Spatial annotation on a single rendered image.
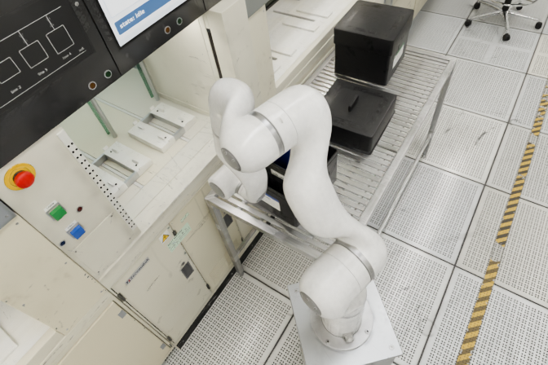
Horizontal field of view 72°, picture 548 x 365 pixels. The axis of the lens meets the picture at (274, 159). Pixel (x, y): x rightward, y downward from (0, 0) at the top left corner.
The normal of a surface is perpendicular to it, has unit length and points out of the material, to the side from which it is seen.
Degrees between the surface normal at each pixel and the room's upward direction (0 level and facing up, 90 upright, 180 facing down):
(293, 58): 0
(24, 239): 90
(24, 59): 90
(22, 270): 90
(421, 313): 0
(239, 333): 0
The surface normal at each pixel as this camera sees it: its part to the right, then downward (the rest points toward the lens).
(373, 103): -0.11, -0.64
